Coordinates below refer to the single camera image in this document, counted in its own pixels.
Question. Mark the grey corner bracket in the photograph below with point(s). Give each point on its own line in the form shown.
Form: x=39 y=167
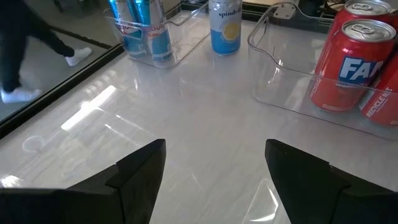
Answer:
x=284 y=12

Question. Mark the person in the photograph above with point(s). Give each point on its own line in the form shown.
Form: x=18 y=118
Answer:
x=12 y=46

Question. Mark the white blue Spindrift can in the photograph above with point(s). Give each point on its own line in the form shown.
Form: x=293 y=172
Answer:
x=225 y=40

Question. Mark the clear plastic bin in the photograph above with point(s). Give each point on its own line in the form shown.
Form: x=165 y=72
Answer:
x=186 y=40
x=280 y=77

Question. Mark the blue silver Red Bull can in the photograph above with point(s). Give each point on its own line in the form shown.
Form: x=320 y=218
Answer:
x=133 y=43
x=160 y=46

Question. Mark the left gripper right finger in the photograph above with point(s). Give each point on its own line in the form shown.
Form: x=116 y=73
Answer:
x=326 y=202

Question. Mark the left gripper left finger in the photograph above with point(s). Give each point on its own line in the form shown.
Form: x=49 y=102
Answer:
x=93 y=205

